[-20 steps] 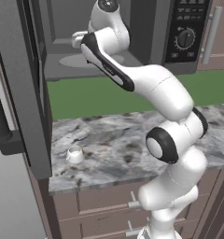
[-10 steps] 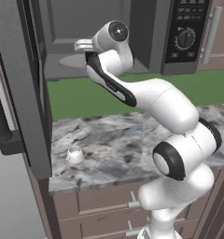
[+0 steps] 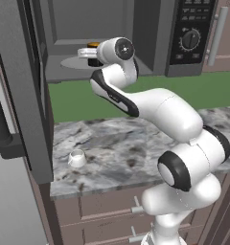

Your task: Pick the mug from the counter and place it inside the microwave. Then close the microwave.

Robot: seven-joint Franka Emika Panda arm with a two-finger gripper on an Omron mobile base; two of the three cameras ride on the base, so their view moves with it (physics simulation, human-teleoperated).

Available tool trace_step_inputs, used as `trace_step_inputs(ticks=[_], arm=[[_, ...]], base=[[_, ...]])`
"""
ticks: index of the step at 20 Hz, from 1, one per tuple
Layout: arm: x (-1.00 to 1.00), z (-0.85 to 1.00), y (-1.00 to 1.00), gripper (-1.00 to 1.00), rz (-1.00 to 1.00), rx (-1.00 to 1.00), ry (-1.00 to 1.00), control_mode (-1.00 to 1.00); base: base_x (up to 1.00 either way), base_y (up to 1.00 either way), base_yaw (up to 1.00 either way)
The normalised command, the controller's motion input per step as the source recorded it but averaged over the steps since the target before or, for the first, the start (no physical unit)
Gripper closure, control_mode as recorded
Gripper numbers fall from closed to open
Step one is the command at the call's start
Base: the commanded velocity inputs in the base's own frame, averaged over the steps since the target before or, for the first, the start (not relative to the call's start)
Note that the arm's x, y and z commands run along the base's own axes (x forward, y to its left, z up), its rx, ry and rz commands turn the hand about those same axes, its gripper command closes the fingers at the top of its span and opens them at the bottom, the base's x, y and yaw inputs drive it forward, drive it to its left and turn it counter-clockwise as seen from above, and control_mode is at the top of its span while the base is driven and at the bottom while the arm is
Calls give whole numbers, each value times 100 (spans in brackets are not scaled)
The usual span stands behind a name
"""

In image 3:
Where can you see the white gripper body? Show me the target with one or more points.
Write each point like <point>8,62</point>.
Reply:
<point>87,52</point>

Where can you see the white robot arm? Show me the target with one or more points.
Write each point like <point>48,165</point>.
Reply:
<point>171,115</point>

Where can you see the grey microwave turntable plate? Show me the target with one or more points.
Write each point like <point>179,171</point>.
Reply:
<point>73,62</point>

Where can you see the dark grey microwave door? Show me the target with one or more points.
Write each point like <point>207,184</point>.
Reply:
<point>22,63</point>

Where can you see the dark grey microwave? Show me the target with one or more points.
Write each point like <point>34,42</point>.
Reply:
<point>158,35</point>

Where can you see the white mug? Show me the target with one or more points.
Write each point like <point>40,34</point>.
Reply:
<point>77,159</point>

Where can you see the orange round object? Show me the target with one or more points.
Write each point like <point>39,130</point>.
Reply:
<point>94,44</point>

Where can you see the brown drawer front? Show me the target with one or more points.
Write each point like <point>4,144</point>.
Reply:
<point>104,204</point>
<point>104,234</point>

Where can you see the brown base cabinet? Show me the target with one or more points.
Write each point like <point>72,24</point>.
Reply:
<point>104,217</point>

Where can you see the light grey tall appliance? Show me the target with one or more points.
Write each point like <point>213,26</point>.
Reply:
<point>11,204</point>

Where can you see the brown wall cupboard door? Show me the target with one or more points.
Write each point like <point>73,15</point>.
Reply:
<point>229,35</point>

